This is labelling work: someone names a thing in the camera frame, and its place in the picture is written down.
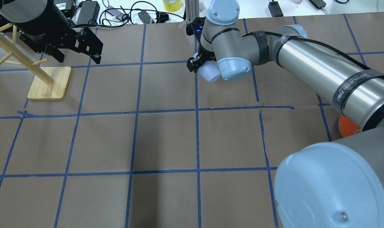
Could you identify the black power brick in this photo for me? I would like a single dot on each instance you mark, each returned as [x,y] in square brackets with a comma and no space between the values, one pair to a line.
[88,13]

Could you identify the wooden mug tree stand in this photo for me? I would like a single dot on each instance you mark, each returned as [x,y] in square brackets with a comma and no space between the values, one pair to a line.
[49,83]

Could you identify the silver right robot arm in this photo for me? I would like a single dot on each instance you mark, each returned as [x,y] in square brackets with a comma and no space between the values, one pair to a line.
[318,134]

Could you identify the aluminium frame post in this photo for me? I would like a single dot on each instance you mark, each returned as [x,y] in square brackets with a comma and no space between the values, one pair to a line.
[191,10]

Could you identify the orange canister with grey lid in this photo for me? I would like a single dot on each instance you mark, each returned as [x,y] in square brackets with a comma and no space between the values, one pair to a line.
[347,127]

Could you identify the light blue plastic cup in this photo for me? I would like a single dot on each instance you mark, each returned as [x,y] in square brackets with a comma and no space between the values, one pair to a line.
[209,71]

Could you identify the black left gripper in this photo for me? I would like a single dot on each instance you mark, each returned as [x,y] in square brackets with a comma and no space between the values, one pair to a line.
[40,27]

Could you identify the black power adapter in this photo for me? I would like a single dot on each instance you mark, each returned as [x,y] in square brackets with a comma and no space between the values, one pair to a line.
[275,9]

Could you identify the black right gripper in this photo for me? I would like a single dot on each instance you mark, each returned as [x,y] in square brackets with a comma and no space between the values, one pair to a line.
[193,64]

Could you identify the yellow tape roll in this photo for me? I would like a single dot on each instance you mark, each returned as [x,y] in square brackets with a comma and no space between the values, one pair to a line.
[172,5]

